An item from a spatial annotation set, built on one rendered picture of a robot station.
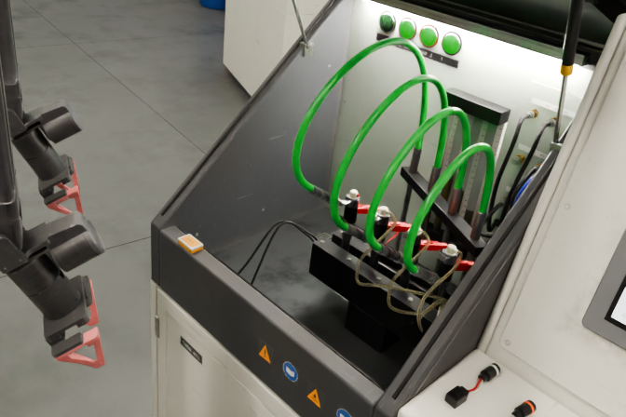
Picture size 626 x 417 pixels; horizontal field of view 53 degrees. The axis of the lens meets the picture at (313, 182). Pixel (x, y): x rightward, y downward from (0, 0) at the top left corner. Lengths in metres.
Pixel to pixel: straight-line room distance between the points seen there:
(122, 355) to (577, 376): 1.76
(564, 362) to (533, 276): 0.14
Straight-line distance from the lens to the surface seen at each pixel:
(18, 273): 0.94
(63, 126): 1.31
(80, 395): 2.38
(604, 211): 1.04
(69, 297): 0.98
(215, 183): 1.44
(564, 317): 1.09
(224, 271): 1.28
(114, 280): 2.83
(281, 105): 1.48
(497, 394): 1.10
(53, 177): 1.35
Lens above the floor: 1.71
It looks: 28 degrees down
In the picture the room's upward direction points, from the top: 7 degrees clockwise
